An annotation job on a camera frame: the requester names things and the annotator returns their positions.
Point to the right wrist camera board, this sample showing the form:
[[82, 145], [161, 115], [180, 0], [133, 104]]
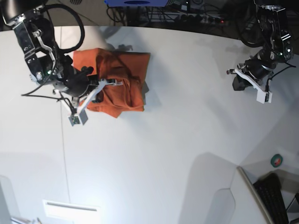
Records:
[[78, 119]]

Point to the green tape roll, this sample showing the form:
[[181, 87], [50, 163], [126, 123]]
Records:
[[276, 160]]

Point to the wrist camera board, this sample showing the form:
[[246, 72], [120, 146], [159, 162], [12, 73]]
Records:
[[78, 119], [264, 97]]

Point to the orange t-shirt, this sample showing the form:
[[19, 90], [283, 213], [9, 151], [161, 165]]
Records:
[[128, 68]]

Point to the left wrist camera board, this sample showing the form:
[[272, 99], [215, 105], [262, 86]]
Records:
[[264, 97]]

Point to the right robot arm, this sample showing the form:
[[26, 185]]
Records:
[[48, 63]]

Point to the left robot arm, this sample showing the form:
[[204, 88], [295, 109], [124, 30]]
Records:
[[275, 40]]

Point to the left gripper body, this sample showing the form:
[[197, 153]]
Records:
[[256, 67]]

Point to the blue box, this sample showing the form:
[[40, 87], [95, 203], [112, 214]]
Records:
[[135, 3]]

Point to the black keyboard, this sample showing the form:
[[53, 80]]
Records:
[[269, 190]]

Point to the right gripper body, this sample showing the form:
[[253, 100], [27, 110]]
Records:
[[82, 86]]

